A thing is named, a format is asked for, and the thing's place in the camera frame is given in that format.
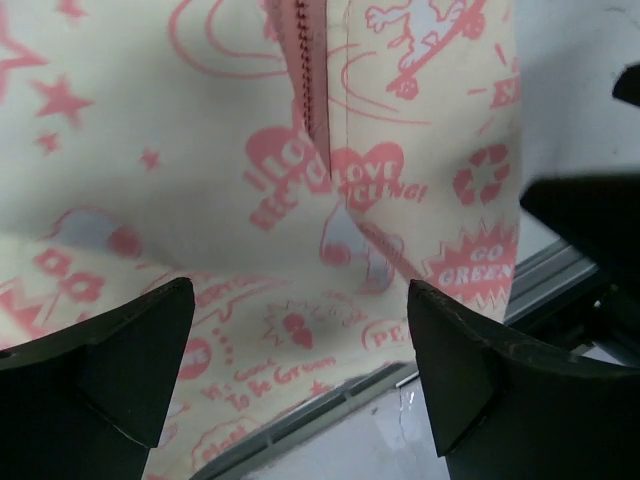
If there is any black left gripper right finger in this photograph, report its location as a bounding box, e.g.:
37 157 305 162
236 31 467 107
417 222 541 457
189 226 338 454
408 280 639 479

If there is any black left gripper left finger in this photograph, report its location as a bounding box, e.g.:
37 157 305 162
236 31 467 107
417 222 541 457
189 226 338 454
1 277 193 480

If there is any pink cream printed hooded jacket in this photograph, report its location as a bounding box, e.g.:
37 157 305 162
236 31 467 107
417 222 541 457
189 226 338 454
1 1 521 479

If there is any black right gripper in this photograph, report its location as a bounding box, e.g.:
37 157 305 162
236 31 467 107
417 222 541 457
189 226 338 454
519 59 640 369

